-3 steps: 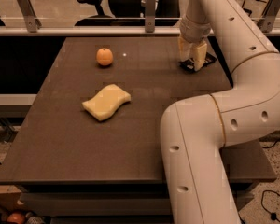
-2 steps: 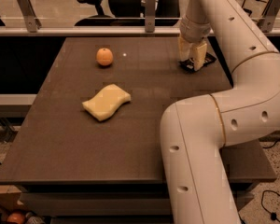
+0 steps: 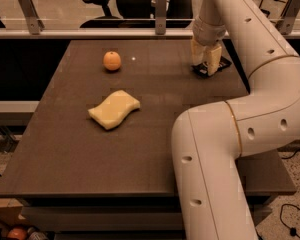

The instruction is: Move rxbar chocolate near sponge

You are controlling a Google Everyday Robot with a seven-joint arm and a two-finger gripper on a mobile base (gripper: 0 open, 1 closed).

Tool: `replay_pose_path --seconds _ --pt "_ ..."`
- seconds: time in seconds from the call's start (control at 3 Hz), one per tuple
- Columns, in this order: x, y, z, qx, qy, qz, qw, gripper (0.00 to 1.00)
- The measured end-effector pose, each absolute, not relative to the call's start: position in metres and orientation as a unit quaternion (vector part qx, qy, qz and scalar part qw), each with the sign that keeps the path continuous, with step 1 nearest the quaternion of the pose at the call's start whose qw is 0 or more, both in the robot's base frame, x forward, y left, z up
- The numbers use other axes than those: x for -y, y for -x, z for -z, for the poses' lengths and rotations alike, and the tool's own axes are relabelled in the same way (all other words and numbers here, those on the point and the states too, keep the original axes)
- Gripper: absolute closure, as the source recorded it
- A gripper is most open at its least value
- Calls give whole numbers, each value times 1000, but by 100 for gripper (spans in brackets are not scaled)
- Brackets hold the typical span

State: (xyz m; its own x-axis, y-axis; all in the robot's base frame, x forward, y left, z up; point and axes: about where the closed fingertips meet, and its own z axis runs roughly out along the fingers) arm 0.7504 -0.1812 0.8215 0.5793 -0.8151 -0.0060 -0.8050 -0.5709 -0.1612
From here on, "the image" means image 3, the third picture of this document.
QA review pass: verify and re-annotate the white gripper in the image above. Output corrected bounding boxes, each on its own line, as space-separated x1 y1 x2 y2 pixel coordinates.
191 16 226 76

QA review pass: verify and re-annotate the black rxbar chocolate wrapper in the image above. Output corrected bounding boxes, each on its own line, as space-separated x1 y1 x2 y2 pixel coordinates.
192 57 231 78

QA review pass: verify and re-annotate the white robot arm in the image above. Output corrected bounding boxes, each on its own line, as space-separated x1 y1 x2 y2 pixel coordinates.
171 0 300 240

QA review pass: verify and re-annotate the yellow wavy sponge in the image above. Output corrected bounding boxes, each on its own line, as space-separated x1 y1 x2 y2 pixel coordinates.
88 90 141 130

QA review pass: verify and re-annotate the black office chair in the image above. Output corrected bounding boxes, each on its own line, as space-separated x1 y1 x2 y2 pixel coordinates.
81 0 193 28

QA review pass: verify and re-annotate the orange fruit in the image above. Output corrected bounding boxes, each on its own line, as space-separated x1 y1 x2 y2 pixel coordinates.
103 51 121 71

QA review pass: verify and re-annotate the orange ball under table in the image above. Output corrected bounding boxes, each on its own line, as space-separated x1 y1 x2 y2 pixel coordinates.
7 226 27 240

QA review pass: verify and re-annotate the middle metal rail bracket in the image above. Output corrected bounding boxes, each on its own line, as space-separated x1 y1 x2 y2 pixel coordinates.
155 0 166 35

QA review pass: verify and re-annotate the metal rail bracket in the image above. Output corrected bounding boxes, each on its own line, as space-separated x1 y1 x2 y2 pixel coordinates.
155 0 166 35
18 0 44 35
276 0 300 35

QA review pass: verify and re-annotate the right metal rail bracket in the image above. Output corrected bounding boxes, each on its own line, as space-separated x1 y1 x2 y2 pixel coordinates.
276 0 300 35

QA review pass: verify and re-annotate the wooden cart frame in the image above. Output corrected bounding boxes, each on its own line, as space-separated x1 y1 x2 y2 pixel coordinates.
259 0 288 19

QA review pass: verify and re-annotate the left metal rail bracket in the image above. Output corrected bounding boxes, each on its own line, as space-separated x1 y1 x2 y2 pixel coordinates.
18 0 44 35

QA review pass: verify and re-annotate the black power cable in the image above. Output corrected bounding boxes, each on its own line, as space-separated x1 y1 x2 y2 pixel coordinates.
279 203 300 240

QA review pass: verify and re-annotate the horizontal metal rail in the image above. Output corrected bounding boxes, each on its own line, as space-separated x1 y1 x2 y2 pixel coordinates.
0 28 300 40

